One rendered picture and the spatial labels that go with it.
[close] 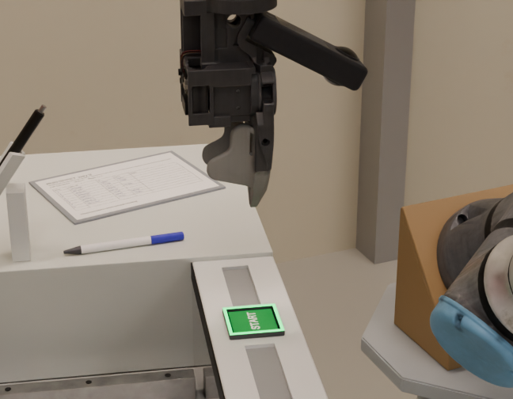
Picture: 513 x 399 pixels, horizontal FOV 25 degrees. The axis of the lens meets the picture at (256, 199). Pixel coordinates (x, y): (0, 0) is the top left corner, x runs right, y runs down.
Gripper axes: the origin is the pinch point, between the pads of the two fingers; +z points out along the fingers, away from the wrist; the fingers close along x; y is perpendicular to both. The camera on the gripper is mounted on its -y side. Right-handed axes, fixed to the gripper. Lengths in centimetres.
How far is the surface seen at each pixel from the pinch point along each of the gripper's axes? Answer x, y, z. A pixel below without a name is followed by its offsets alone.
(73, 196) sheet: -33.6, 18.3, 13.9
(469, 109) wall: -211, -99, 72
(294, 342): 4.2, -2.8, 14.6
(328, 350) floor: -146, -42, 111
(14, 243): -17.1, 24.9, 11.8
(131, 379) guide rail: -8.8, 13.1, 25.7
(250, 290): -7.8, -0.2, 15.1
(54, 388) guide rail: -8.4, 21.6, 25.7
